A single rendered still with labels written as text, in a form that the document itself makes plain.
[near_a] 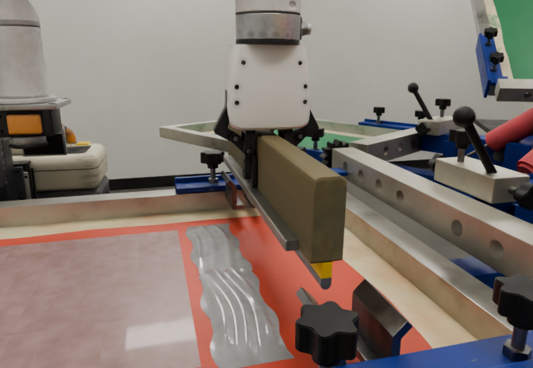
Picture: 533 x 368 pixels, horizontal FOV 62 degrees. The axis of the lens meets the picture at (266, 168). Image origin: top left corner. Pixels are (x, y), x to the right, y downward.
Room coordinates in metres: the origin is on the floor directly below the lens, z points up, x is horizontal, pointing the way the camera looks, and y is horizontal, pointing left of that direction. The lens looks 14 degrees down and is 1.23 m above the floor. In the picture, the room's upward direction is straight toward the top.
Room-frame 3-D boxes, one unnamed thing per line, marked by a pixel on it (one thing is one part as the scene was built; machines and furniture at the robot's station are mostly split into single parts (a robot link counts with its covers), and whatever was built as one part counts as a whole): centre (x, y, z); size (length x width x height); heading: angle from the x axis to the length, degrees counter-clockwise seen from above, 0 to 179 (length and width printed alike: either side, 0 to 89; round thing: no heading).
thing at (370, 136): (1.40, -0.20, 1.05); 1.08 x 0.61 x 0.23; 45
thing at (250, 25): (0.54, -0.01, 1.26); 0.09 x 0.07 x 0.03; 105
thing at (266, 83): (0.54, 0.00, 1.20); 0.10 x 0.08 x 0.11; 105
